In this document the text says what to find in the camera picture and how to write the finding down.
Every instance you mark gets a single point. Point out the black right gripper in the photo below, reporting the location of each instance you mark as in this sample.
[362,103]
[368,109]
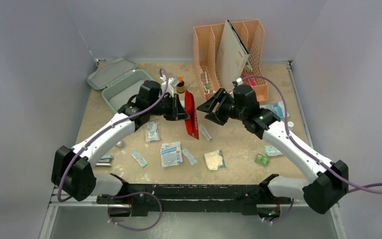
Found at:
[219,107]

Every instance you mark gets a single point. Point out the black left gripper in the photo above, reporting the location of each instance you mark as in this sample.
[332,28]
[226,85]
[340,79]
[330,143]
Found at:
[177,112]

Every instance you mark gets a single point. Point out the red first aid pouch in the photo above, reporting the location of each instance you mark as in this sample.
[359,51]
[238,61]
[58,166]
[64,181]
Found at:
[192,122]

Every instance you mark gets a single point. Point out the white swab packet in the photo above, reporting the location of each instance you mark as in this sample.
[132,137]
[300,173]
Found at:
[205,132]

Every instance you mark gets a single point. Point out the teal bandage strip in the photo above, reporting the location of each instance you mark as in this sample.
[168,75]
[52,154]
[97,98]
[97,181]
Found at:
[192,160]

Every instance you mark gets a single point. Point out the small teal wipe packet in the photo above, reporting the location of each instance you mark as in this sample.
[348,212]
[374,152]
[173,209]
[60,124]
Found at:
[271,150]

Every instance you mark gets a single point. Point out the small white bottle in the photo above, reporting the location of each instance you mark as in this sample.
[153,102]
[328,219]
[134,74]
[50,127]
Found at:
[290,125]

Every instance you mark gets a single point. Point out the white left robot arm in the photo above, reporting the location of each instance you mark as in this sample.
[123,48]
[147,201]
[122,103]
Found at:
[73,166]

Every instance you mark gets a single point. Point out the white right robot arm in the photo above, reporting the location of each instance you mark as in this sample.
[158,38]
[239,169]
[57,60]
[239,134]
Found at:
[320,189]

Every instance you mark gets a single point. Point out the green medicine case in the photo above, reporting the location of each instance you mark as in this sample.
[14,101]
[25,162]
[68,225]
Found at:
[118,81]

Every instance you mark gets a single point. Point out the brown bottle orange cap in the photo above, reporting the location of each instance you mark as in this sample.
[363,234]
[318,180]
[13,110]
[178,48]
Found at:
[180,88]

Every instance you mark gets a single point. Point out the clear bag alcohol pads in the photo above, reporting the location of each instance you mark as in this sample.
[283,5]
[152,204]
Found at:
[152,133]

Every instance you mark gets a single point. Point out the white blue mask packet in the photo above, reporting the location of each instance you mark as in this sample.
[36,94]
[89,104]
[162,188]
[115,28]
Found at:
[171,154]

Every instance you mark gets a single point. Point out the gauze in clear bag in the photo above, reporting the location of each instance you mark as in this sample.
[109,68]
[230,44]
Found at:
[214,160]

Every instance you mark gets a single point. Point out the pink item in organizer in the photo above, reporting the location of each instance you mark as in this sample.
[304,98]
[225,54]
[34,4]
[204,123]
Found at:
[251,81]

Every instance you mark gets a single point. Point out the beige folder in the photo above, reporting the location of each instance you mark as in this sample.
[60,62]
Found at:
[231,57]

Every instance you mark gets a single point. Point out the teal plaster strip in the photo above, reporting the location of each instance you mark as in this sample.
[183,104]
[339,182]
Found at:
[139,158]

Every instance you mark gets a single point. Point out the blue wet wipes pack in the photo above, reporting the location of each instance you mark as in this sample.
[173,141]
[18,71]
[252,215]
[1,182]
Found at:
[277,108]

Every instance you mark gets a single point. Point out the small green box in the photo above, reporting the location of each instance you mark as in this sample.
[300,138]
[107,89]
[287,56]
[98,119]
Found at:
[261,159]

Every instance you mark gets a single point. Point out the peach desk file organizer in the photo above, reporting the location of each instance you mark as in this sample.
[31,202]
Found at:
[206,41]

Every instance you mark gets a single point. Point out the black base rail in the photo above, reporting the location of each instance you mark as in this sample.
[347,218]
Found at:
[247,199]

